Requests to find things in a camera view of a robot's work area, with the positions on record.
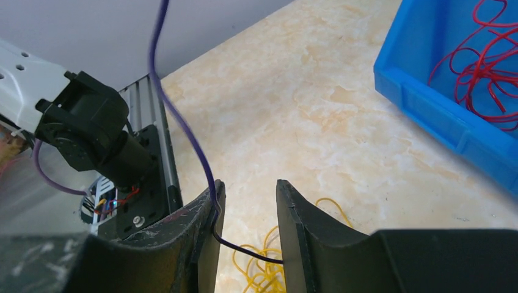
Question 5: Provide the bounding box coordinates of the blue three-compartment plastic bin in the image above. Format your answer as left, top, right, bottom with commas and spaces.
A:
373, 1, 517, 197

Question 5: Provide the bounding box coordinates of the colourful wire bundle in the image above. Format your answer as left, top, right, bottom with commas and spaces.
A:
231, 197, 353, 293

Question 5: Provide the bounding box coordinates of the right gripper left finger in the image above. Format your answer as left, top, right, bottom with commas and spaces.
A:
1, 190, 220, 292

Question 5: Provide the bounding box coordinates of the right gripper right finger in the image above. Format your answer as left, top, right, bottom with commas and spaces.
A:
276, 179, 517, 292

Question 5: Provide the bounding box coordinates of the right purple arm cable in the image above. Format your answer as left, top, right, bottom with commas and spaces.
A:
32, 139, 92, 197

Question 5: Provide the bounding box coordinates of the aluminium frame rail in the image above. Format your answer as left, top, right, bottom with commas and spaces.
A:
120, 75, 183, 216

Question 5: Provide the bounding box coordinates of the white slotted cable duct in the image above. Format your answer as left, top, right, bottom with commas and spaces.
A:
79, 176, 118, 235

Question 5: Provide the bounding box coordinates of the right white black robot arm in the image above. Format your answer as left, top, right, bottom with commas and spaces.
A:
1, 42, 517, 292

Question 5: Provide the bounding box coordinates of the red wire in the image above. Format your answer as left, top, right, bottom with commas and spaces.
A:
428, 0, 518, 132

